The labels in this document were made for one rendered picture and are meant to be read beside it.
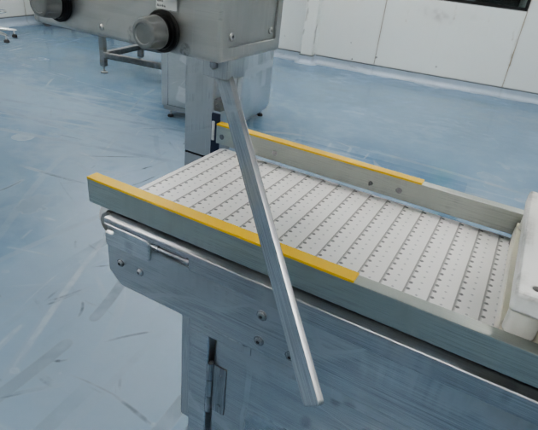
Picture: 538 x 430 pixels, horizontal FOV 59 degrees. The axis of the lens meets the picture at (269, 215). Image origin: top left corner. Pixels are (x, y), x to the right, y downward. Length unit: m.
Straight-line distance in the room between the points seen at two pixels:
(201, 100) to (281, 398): 0.48
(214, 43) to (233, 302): 0.28
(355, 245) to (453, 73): 5.25
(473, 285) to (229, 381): 0.36
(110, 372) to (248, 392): 0.89
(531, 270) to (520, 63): 5.34
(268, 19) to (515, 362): 0.36
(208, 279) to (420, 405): 0.25
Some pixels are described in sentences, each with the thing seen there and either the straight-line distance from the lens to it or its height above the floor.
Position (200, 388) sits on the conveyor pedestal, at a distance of 0.75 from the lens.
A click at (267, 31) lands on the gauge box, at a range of 0.47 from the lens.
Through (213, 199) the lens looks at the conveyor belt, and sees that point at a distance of 0.63.
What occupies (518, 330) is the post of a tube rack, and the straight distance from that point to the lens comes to 0.47.
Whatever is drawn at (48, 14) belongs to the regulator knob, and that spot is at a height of 1.06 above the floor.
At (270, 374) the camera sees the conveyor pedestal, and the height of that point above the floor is 0.64.
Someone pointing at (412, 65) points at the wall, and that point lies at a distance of 5.79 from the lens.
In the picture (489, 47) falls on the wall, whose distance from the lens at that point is 5.74.
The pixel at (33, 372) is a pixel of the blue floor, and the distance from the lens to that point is 1.60.
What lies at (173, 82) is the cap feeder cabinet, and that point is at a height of 0.27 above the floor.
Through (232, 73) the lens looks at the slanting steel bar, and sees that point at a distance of 0.45.
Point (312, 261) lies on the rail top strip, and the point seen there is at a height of 0.87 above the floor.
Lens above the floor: 1.13
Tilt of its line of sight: 29 degrees down
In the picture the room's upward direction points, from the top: 7 degrees clockwise
